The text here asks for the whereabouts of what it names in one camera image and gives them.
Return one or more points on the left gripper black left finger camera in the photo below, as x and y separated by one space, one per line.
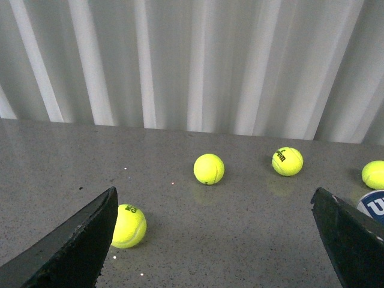
73 254

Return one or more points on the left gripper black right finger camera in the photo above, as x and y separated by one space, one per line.
352 240

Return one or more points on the clear Wilson tennis ball can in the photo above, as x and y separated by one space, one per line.
372 205

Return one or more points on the tennis ball, near left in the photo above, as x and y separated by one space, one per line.
130 227

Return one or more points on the tennis ball, far right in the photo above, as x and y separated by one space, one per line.
373 174

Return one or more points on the tennis ball, Wilson logo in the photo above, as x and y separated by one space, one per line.
287 161

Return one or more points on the tennis ball, plain seam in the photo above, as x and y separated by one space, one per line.
209 169

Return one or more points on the white pleated curtain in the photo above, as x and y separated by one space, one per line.
291 69

